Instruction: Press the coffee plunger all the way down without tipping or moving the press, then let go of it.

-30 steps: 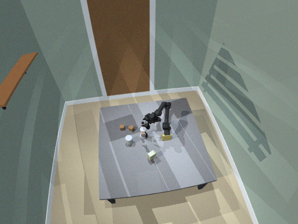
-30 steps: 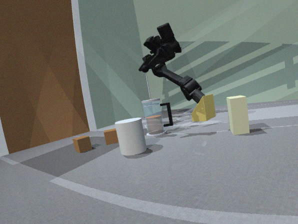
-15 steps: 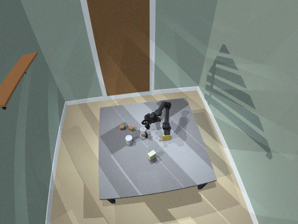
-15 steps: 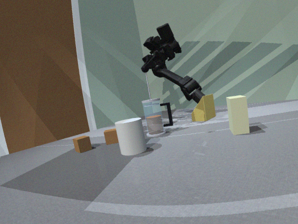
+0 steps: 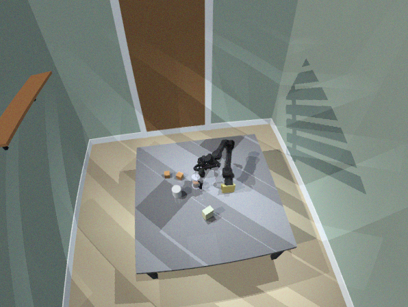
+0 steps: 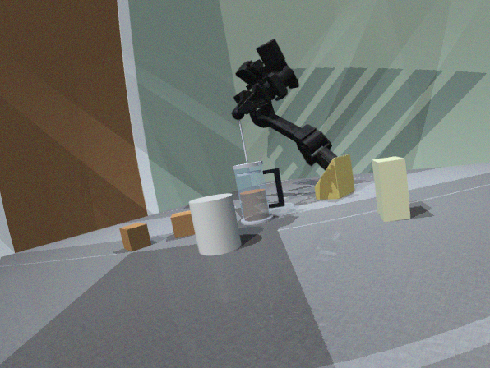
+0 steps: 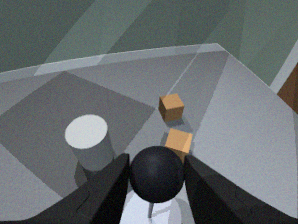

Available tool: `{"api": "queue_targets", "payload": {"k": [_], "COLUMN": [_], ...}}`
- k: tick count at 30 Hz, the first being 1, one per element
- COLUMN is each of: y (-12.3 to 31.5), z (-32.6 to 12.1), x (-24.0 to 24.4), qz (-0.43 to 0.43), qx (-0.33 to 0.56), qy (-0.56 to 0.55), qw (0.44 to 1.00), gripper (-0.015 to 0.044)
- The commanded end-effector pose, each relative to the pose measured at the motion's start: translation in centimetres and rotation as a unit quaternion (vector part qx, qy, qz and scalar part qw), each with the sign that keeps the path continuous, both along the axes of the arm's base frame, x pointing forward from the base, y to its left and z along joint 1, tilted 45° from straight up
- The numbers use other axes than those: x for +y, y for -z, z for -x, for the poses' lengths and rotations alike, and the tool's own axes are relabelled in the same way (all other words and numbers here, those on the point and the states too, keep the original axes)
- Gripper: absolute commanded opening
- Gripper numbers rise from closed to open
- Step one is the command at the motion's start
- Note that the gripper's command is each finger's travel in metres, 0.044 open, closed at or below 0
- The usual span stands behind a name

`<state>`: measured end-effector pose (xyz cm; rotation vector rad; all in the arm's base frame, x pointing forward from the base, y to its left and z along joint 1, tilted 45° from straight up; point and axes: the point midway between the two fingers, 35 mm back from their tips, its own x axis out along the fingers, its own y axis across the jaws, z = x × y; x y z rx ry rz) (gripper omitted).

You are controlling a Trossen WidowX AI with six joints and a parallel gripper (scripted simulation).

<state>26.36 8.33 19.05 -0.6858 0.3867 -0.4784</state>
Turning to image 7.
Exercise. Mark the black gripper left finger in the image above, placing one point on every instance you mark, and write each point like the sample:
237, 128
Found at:
98, 201

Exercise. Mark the brown cube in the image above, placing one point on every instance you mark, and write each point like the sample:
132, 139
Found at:
179, 142
171, 107

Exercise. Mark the white cylinder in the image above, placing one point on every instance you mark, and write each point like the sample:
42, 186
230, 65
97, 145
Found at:
89, 140

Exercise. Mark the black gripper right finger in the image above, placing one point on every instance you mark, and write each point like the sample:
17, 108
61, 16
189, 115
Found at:
213, 199

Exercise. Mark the glass french press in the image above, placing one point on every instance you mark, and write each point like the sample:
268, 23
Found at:
156, 175

